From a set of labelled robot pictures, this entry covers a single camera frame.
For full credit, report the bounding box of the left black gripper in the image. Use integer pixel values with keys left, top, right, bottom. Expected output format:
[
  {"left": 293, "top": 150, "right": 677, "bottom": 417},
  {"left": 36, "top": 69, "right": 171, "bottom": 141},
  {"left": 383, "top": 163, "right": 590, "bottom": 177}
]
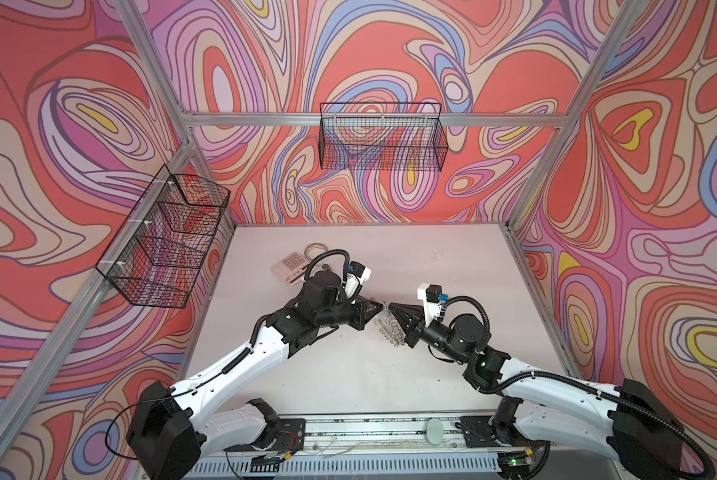
[{"left": 314, "top": 295, "right": 386, "bottom": 334}]

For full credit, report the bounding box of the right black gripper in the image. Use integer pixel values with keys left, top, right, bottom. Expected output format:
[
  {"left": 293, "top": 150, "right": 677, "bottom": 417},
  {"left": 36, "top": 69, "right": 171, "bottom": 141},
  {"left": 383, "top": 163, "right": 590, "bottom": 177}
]
[{"left": 389, "top": 303, "right": 469, "bottom": 366}]

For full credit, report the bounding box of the metal disc key ring holder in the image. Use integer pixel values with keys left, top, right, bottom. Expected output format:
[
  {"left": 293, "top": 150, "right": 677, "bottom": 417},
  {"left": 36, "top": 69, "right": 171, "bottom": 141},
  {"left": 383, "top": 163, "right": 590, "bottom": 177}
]
[{"left": 373, "top": 307, "right": 404, "bottom": 347}]

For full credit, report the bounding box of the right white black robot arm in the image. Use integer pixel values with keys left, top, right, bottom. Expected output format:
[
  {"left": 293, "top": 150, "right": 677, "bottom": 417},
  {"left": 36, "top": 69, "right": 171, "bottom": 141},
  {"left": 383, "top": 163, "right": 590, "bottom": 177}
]
[{"left": 388, "top": 292, "right": 716, "bottom": 479}]

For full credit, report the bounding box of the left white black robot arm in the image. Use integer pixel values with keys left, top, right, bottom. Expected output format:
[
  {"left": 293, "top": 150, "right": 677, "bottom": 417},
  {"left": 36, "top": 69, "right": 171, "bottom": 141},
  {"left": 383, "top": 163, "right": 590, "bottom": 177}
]
[{"left": 126, "top": 249, "right": 383, "bottom": 479}]

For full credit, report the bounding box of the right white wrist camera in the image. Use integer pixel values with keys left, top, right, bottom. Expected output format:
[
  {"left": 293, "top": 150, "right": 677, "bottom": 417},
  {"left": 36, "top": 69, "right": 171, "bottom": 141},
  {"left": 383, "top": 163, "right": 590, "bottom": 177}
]
[{"left": 417, "top": 283, "right": 448, "bottom": 327}]

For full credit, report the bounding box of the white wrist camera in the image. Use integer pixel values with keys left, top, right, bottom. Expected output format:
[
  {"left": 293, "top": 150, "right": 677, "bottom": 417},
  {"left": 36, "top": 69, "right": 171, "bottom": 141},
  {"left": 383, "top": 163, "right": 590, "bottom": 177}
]
[
  {"left": 417, "top": 283, "right": 448, "bottom": 327},
  {"left": 344, "top": 261, "right": 371, "bottom": 302}
]

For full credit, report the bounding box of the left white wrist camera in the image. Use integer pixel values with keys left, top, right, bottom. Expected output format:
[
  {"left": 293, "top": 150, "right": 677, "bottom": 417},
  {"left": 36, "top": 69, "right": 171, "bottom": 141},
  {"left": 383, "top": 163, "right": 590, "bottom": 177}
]
[{"left": 344, "top": 261, "right": 371, "bottom": 302}]

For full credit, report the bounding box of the white oval puck on rail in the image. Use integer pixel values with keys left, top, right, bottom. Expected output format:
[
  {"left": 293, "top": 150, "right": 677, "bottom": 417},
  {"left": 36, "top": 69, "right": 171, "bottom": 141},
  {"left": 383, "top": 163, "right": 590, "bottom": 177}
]
[{"left": 424, "top": 418, "right": 444, "bottom": 446}]

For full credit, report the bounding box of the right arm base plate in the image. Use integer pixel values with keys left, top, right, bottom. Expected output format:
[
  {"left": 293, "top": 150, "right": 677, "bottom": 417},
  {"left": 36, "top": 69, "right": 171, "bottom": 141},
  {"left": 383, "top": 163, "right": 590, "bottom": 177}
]
[{"left": 454, "top": 415, "right": 544, "bottom": 448}]

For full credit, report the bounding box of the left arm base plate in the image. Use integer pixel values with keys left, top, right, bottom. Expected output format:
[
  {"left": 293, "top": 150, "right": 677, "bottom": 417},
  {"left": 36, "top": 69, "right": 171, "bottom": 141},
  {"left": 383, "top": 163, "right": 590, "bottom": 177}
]
[{"left": 224, "top": 418, "right": 306, "bottom": 454}]

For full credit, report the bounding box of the black wire basket back wall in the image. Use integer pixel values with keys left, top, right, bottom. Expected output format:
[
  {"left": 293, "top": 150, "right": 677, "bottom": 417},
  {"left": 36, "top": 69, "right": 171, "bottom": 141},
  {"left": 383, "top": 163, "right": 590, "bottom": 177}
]
[{"left": 318, "top": 101, "right": 449, "bottom": 172}]

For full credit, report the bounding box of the black wire basket wall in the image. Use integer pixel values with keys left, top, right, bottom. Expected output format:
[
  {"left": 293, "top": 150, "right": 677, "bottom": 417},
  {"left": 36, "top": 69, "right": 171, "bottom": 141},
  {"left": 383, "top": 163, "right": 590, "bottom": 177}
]
[
  {"left": 318, "top": 101, "right": 449, "bottom": 172},
  {"left": 96, "top": 166, "right": 230, "bottom": 309}
]

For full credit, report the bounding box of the black wire basket left wall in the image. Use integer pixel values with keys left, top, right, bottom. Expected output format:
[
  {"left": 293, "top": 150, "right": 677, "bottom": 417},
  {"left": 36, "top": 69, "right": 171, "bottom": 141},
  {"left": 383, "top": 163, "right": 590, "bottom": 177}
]
[{"left": 96, "top": 166, "right": 230, "bottom": 309}]

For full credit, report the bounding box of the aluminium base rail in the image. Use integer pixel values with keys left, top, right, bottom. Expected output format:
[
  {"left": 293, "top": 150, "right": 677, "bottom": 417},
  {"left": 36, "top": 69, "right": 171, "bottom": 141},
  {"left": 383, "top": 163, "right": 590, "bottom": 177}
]
[{"left": 123, "top": 409, "right": 647, "bottom": 480}]

